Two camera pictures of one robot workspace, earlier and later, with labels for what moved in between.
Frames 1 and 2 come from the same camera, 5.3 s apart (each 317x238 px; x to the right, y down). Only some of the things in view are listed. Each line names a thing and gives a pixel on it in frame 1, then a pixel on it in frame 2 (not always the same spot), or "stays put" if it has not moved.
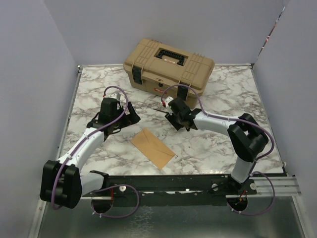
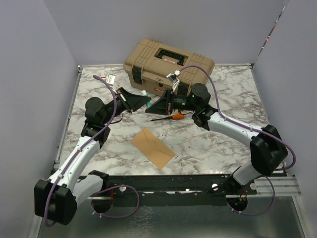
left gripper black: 130,119 to 132,101
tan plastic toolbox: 168,71 stays put
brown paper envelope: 155,150 stays put
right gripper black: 171,117 to 163,107
